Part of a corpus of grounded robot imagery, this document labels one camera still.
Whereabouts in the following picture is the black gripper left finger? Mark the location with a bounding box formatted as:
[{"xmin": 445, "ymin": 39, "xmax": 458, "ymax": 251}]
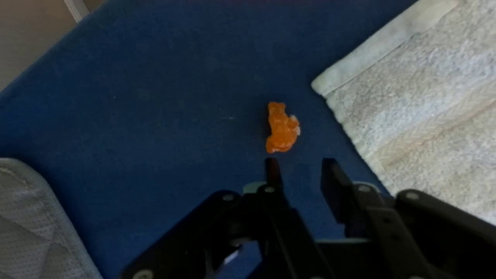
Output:
[{"xmin": 120, "ymin": 157, "xmax": 335, "ymax": 279}]

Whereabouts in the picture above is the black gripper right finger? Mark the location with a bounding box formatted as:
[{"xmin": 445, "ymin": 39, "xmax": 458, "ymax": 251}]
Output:
[{"xmin": 320, "ymin": 157, "xmax": 496, "ymax": 279}]

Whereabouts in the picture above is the small orange object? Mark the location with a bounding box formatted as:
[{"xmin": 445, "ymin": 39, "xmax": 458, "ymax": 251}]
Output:
[{"xmin": 265, "ymin": 101, "xmax": 303, "ymax": 155}]

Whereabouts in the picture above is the white towel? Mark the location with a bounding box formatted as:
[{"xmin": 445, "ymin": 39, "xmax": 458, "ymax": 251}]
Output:
[{"xmin": 310, "ymin": 0, "xmax": 496, "ymax": 226}]

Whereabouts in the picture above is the blue ironing board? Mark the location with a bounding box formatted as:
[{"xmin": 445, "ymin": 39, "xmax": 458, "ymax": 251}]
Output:
[{"xmin": 0, "ymin": 0, "xmax": 420, "ymax": 279}]

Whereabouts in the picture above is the grey quilted iron rest pad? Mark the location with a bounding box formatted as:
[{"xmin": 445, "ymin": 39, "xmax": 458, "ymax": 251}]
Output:
[{"xmin": 0, "ymin": 157, "xmax": 104, "ymax": 279}]

